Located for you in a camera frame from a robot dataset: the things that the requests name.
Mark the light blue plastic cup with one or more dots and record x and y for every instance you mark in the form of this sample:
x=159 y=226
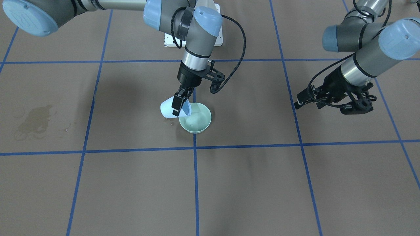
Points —
x=167 y=110

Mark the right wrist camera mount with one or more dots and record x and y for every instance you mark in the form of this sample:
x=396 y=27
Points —
x=215 y=76

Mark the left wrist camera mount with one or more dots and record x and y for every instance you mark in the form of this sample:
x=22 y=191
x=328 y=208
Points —
x=361 y=100

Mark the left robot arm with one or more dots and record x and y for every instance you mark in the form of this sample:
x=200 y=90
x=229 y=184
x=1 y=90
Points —
x=374 y=48

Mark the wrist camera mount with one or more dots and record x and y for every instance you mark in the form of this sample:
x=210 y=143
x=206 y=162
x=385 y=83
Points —
x=361 y=100
x=215 y=76

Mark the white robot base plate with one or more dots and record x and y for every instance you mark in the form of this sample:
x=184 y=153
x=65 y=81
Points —
x=199 y=35

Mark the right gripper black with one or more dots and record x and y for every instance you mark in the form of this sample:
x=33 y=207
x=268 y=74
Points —
x=187 y=77

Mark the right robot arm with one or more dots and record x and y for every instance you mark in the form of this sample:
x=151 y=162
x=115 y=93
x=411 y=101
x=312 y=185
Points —
x=196 y=23

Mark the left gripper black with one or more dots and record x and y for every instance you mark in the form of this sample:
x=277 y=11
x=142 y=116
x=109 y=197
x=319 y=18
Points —
x=334 y=84

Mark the green bowl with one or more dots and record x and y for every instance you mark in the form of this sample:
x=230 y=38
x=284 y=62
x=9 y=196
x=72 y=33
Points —
x=199 y=120

